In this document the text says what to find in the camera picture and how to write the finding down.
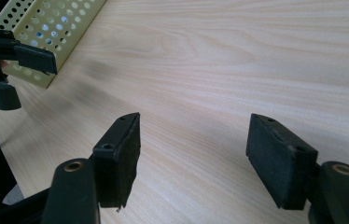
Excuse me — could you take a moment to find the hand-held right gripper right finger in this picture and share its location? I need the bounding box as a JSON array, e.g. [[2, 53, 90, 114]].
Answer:
[[245, 113, 319, 211]]

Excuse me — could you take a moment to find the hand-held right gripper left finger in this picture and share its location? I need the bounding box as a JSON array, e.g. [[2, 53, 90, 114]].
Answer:
[[92, 112, 142, 209]]

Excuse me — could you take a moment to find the pale yellow perforated basket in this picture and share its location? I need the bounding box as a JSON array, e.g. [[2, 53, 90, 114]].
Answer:
[[0, 0, 108, 90]]

